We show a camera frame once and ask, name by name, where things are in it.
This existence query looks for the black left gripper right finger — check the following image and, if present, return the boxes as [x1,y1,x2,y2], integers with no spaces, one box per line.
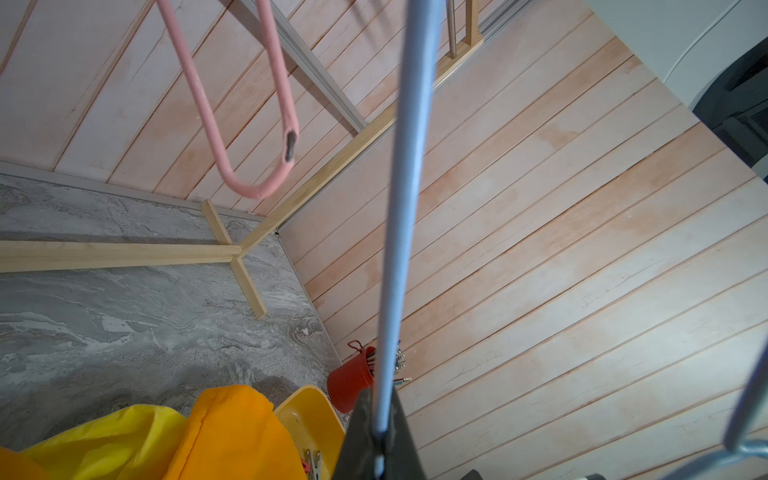
[382,389,427,480]

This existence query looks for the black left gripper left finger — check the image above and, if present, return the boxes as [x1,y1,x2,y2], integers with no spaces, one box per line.
[332,388,375,480]

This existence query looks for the orange shorts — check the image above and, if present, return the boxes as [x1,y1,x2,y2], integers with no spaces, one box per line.
[1,385,306,479]

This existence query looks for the red pen cup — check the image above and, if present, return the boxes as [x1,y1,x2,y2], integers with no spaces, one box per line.
[327,340,376,414]

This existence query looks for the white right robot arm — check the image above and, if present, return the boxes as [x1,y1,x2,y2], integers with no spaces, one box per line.
[589,1,767,179]

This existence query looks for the wooden clothes rack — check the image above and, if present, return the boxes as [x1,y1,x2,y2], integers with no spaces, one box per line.
[0,0,486,320]

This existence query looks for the yellow shorts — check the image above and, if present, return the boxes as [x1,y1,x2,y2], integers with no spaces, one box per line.
[21,405,187,479]

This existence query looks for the yellow plastic tray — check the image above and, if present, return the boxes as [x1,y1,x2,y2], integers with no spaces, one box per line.
[274,385,345,480]

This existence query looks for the pink wire hanger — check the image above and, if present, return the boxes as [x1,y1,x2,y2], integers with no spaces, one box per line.
[156,1,298,199]

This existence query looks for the blue wire hanger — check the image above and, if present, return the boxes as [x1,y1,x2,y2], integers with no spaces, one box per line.
[370,0,768,480]

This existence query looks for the grey clothespin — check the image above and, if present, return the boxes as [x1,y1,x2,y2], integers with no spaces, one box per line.
[302,449,322,480]

